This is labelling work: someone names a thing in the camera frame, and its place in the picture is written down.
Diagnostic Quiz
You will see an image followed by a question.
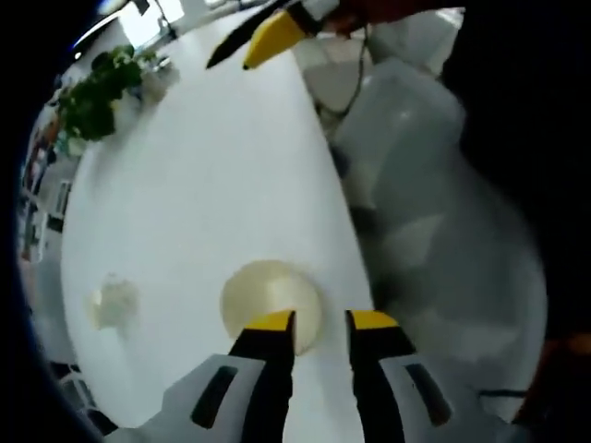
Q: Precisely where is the dark cable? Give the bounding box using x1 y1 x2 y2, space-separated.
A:
341 22 373 114

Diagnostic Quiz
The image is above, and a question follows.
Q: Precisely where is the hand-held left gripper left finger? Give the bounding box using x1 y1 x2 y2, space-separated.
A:
159 308 296 443

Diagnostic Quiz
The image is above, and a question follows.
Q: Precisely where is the person's right hand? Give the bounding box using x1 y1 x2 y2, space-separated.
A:
322 0 398 38

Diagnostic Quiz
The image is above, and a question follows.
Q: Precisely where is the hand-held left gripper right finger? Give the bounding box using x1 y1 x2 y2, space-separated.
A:
344 308 504 443

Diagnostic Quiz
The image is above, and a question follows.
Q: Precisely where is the potted green plant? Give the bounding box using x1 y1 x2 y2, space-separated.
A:
57 44 181 142

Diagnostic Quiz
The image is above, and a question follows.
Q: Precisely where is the person's black clothing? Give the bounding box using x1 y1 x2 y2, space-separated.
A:
438 6 590 333

